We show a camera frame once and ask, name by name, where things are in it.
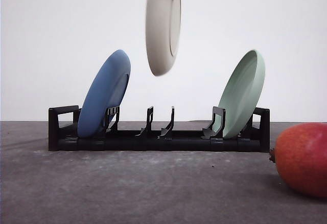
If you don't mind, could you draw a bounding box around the white plate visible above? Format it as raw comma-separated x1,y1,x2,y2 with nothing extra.
146,0,182,76

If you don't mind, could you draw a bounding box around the red pomegranate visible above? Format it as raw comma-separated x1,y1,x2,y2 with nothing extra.
269,123,327,198

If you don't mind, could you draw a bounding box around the blue plate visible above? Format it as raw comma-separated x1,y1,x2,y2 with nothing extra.
77,50,131,138

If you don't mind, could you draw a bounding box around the light green plate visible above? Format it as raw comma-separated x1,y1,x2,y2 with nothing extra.
218,50,266,139

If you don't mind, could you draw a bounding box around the black dish rack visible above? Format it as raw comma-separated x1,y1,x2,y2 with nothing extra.
49,105,270,152

